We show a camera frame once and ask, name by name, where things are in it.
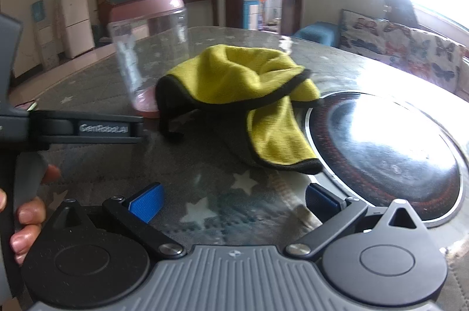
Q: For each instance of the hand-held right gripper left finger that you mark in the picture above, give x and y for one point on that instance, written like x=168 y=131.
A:
x=146 y=203

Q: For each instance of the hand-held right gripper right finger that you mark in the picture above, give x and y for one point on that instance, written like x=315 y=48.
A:
x=322 y=199

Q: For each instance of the yellow and grey cloth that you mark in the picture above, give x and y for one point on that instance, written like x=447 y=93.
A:
x=238 y=76

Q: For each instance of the pink bottle with teal antlers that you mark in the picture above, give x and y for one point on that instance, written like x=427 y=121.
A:
x=146 y=3

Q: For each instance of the person's left hand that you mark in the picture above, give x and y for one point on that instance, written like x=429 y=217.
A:
x=29 y=212

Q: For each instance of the grey star quilted mat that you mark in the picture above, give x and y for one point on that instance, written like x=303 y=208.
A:
x=91 y=164

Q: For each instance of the round black induction cooktop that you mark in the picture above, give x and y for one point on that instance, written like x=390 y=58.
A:
x=384 y=157

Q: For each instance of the white refrigerator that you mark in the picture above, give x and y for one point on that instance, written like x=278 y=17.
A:
x=77 y=21

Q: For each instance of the blue sofa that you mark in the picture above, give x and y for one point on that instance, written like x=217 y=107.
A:
x=318 y=34

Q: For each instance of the large butterfly print cushion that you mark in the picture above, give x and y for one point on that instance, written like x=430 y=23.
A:
x=370 y=32

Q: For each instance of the small butterfly print cushion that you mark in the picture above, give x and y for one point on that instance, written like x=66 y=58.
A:
x=432 y=58

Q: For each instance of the dark wooden table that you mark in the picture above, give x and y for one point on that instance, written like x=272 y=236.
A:
x=205 y=6

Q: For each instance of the blue topped white cabinet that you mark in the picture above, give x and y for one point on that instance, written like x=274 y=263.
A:
x=252 y=12

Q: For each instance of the black backpack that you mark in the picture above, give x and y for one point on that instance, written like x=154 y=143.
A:
x=401 y=10

